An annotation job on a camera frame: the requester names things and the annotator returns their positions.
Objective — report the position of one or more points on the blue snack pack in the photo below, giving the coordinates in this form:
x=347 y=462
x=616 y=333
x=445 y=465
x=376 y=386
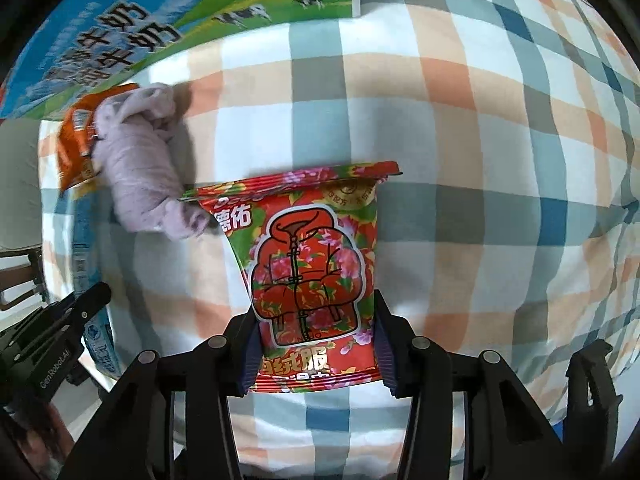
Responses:
x=94 y=294

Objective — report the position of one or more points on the red floral wipes pack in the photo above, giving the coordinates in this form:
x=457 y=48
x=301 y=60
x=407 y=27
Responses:
x=304 y=241

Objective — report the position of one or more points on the dark wooden chair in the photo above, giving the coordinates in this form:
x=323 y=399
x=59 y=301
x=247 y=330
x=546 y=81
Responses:
x=29 y=273

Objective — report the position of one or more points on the orange snack bag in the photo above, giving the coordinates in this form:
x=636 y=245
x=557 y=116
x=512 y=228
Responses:
x=77 y=136

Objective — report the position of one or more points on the left human hand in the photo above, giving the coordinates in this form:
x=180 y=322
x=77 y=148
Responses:
x=42 y=436

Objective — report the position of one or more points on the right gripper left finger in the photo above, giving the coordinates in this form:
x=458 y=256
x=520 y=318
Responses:
x=224 y=366

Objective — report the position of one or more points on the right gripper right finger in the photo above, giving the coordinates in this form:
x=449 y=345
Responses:
x=413 y=367

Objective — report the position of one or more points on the lilac fluffy cloth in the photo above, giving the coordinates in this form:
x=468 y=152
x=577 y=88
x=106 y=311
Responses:
x=132 y=157

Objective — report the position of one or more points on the plaid checkered tablecloth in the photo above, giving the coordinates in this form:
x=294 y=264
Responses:
x=514 y=225

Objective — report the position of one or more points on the grey round chair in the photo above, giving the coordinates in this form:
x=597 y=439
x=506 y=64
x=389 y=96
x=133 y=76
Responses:
x=19 y=180

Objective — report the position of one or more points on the brown cardboard box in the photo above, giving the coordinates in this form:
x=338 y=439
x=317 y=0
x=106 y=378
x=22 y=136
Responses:
x=53 y=52

